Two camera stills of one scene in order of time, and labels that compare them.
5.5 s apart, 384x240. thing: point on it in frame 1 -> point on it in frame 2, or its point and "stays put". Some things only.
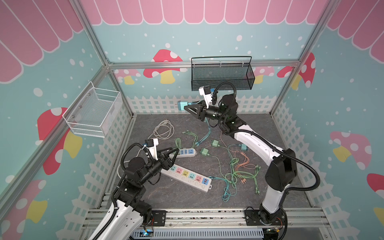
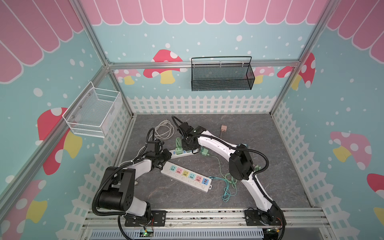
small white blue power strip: (186, 152) stays put
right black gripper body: (202, 111) -> (187, 142)
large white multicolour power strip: (201, 182) stays put
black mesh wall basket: (215, 71) stays put
